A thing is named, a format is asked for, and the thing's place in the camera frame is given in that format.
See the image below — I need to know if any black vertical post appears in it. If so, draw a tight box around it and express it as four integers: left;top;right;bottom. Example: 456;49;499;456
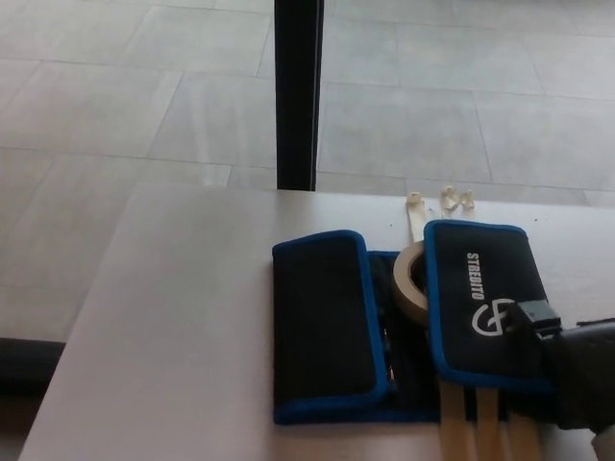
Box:
274;0;324;192

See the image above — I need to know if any black toolkit case blue trim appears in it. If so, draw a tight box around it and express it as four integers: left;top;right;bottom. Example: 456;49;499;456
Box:
271;219;558;426

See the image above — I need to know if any beige masking tape roll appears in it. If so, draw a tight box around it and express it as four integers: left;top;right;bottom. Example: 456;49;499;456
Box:
390;241;431;330

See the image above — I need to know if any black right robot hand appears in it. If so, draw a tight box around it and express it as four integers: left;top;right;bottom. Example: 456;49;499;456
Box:
501;299;615;431

